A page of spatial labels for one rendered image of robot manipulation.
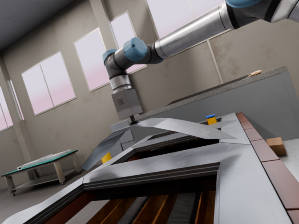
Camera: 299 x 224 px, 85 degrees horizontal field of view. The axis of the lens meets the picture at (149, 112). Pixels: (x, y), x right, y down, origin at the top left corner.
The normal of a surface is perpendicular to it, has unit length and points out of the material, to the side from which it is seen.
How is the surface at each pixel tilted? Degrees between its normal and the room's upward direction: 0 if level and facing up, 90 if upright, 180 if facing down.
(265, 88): 90
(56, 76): 90
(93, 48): 90
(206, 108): 90
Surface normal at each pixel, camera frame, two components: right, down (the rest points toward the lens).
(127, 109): -0.42, 0.13
